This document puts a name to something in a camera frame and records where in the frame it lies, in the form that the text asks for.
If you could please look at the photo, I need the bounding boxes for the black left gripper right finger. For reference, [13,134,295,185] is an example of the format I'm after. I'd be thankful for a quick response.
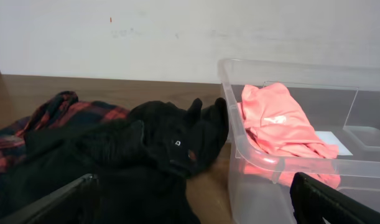
[290,172,380,224]

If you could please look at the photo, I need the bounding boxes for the salmon pink garment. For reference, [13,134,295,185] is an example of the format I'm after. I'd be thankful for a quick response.
[236,82,341,190]

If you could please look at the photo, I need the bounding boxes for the white label in bin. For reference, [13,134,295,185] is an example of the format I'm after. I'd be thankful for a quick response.
[315,131,353,156]

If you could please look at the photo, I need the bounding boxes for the clear plastic storage bin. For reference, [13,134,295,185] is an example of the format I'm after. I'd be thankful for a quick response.
[218,59,380,223]

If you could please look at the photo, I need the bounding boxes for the red navy plaid shirt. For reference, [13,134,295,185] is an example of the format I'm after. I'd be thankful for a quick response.
[0,91,129,175]

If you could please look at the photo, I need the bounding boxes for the black crumpled garment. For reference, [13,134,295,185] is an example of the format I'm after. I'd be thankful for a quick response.
[0,98,229,223]

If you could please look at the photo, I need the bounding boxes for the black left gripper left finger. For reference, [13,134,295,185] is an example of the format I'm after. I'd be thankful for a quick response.
[0,174,98,224]

